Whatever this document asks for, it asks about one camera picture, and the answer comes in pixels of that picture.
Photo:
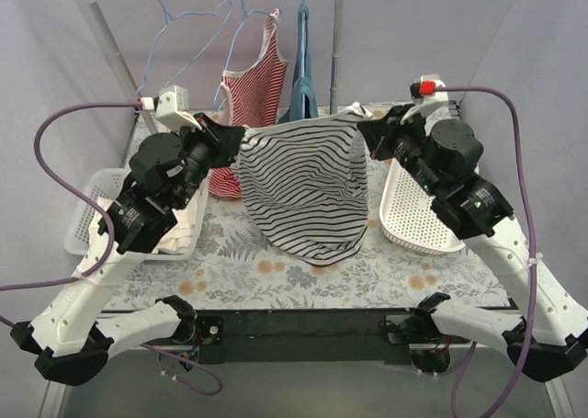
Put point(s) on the black base frame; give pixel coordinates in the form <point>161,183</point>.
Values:
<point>287,336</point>

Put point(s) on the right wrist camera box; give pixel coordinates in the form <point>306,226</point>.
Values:
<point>426,96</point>

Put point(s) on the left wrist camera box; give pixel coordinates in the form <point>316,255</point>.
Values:
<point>171,108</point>

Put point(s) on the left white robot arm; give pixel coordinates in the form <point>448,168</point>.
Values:
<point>71,344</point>

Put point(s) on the floral table cloth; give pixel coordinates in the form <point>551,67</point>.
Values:
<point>233,267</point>

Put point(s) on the right white plastic basket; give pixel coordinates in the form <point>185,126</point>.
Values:
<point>406,217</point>

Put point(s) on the left white plastic basket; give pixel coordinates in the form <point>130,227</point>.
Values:
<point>108,183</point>

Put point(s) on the red striped tank top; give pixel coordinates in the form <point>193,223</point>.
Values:
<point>251,97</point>

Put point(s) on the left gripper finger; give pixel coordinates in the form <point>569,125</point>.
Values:
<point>229,150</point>
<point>217,129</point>

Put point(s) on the white cloth in basket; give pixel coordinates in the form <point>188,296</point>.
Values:
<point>176,245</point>

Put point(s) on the white plastic basket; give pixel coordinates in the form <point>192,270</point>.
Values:
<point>108,183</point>
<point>406,217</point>

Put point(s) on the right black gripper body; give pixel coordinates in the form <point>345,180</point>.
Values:
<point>383,131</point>

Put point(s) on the black white striped tank top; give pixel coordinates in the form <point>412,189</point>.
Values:
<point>305,185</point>

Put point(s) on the blue tank top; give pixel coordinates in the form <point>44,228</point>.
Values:
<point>303,103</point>

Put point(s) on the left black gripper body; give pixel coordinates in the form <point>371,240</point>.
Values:
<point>217,139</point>

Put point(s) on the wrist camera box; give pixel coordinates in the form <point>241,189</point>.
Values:
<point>171,108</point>
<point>426,96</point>

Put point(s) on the blue wire hanger with red top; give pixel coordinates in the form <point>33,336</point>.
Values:
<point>245,14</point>

